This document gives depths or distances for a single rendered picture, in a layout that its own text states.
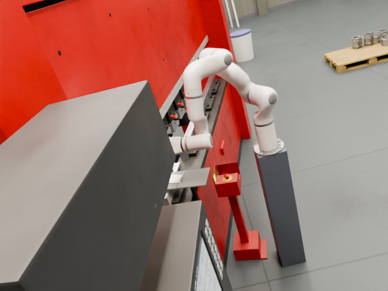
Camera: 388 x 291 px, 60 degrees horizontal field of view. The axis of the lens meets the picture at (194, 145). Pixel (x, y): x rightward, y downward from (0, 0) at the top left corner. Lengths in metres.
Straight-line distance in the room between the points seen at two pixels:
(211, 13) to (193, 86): 2.26
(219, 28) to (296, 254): 2.45
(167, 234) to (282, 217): 1.66
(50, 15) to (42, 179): 1.02
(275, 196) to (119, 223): 1.87
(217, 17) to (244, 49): 3.63
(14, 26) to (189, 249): 0.65
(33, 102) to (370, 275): 2.38
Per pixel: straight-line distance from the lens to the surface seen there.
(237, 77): 1.84
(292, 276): 2.72
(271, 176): 2.19
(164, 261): 0.77
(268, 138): 2.08
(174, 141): 1.85
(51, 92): 0.96
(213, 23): 3.90
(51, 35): 1.39
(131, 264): 0.51
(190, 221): 0.84
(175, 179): 2.12
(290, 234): 2.55
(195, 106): 1.71
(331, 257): 2.81
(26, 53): 0.93
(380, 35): 6.58
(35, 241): 0.36
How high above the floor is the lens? 2.13
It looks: 28 degrees down
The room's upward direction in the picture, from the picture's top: 18 degrees counter-clockwise
